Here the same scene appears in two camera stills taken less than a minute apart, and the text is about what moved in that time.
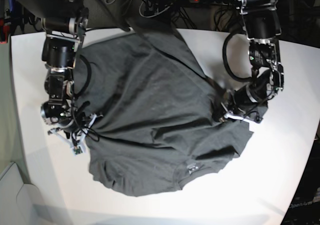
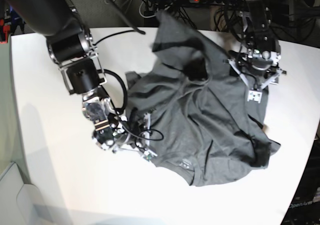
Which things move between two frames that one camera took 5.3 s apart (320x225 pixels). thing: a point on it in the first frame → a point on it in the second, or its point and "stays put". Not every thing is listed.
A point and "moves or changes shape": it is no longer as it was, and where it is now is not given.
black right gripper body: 241,104 → 257,67
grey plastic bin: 20,203 stays put
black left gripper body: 79,122 → 135,128
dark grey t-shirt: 153,118 moves or changes shape
